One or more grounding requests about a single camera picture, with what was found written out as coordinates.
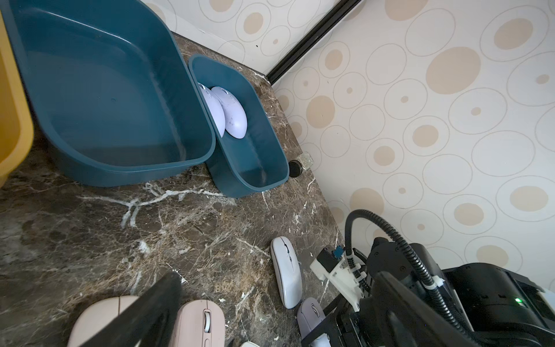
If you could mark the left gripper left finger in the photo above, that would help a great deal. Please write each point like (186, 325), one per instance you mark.
(149, 321)

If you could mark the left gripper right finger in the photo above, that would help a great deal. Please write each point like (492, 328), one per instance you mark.
(405, 320)

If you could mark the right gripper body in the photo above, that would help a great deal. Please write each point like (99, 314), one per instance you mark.
(343, 326)

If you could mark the purple mouse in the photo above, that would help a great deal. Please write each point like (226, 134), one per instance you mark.
(235, 117)
(215, 108)
(309, 315)

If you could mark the white mouse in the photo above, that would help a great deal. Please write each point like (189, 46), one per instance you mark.
(287, 271)

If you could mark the teal storage box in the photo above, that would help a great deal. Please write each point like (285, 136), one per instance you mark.
(110, 90)
(255, 163)

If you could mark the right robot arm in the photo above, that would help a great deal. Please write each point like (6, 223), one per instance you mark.
(502, 308)

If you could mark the yellow storage box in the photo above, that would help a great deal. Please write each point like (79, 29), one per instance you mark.
(17, 132)

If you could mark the pink mouse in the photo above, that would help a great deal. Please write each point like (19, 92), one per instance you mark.
(199, 323)
(97, 316)

